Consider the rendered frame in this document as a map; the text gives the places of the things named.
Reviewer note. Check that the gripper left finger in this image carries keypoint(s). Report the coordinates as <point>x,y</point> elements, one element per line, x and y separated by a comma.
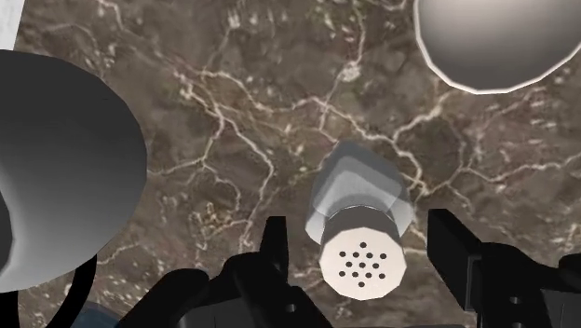
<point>254,290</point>

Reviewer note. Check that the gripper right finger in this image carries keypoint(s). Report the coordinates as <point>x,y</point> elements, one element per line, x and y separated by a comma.
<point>494,277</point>

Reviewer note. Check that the grey shaker with holed cap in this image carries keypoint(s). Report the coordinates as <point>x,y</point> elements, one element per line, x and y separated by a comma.
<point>361,236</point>

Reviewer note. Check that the blue rounded object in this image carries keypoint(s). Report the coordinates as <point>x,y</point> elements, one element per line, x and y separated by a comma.
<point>93,317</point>

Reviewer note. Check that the grey rounded vessel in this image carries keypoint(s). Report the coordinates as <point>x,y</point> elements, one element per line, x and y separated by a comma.
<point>63,172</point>

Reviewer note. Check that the white round bowl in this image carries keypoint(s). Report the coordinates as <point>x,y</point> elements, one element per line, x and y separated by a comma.
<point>490,41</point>

